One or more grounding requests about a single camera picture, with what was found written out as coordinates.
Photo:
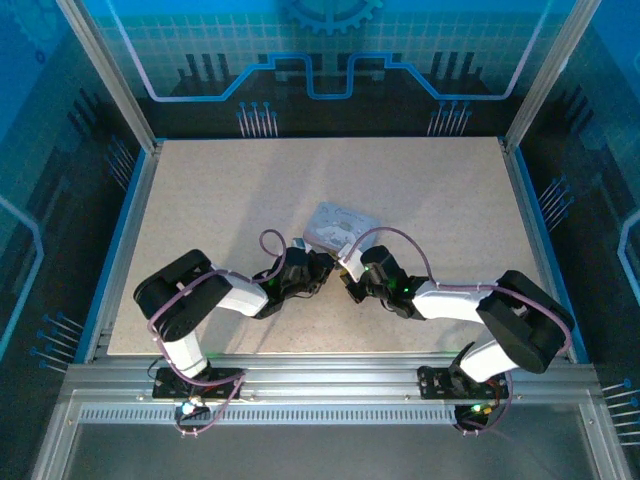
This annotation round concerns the small brass padlock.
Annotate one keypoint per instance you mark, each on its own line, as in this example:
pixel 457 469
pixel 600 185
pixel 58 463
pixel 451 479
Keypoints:
pixel 341 273

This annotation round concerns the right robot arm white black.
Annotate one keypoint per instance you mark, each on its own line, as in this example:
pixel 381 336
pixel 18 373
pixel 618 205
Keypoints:
pixel 450 300

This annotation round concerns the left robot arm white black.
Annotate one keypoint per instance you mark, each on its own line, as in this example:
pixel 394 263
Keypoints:
pixel 240 295

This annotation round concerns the silver tin box cartoon print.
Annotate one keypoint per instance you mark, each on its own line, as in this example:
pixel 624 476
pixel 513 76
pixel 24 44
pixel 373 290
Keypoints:
pixel 340 225

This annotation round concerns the small lit electronics board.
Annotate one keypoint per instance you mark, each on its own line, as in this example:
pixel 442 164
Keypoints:
pixel 475 410
pixel 192 409

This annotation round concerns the aluminium mounting rail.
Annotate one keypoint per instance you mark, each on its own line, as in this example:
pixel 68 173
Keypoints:
pixel 325 375

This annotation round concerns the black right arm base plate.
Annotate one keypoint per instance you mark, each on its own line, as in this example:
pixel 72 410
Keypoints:
pixel 435 382

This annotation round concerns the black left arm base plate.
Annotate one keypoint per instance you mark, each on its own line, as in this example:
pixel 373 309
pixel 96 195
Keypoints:
pixel 225 382

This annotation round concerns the aluminium side frame rail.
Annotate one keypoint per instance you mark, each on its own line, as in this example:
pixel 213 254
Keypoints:
pixel 535 225
pixel 135 210

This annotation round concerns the aluminium frame post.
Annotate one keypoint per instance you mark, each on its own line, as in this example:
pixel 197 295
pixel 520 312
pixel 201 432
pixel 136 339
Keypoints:
pixel 550 75
pixel 107 75

